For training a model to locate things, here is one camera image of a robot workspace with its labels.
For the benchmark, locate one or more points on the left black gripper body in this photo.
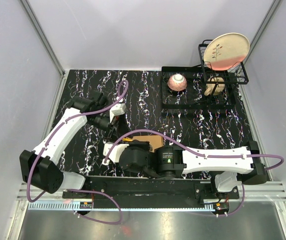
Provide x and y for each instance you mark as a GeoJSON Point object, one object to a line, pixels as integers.
{"type": "Point", "coordinates": [101, 121]}

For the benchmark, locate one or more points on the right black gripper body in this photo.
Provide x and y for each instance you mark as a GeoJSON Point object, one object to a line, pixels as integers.
{"type": "Point", "coordinates": [143, 146]}

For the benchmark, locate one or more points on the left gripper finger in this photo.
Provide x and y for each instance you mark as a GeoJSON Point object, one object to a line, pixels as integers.
{"type": "Point", "coordinates": [109, 133]}
{"type": "Point", "coordinates": [121, 125]}

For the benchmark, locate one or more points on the brown cardboard express box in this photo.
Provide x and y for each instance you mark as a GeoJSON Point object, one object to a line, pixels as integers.
{"type": "Point", "coordinates": [155, 141]}

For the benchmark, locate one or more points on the yellow black utility knife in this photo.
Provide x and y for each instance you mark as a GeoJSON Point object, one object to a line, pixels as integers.
{"type": "Point", "coordinates": [127, 140]}

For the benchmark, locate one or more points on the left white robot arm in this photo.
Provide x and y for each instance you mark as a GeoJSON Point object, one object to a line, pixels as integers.
{"type": "Point", "coordinates": [39, 166]}

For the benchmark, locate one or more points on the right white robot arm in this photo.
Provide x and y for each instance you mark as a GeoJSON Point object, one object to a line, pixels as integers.
{"type": "Point", "coordinates": [232, 167]}

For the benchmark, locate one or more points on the pink patterned bowl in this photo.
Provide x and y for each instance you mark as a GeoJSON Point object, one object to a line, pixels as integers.
{"type": "Point", "coordinates": [177, 82]}

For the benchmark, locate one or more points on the beige ceramic mug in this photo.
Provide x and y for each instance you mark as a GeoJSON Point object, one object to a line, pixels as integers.
{"type": "Point", "coordinates": [214, 86]}

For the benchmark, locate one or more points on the cream pink plate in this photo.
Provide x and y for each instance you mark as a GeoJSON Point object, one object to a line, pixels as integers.
{"type": "Point", "coordinates": [226, 51]}

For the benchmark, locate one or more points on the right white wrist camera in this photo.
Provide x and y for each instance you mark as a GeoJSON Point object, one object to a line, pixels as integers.
{"type": "Point", "coordinates": [112, 152]}

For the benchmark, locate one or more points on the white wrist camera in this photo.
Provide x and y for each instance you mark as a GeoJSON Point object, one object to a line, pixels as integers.
{"type": "Point", "coordinates": [117, 110]}
{"type": "Point", "coordinates": [112, 152]}

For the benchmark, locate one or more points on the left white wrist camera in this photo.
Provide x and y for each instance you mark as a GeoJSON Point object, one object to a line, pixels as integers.
{"type": "Point", "coordinates": [117, 110]}

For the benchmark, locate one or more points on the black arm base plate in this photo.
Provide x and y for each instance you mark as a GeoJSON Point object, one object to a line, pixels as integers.
{"type": "Point", "coordinates": [130, 186]}

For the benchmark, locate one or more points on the aluminium frame rail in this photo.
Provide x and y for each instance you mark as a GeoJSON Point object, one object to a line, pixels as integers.
{"type": "Point", "coordinates": [41, 35]}

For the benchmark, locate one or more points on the black wire dish rack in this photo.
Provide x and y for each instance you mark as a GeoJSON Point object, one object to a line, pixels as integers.
{"type": "Point", "coordinates": [193, 98]}

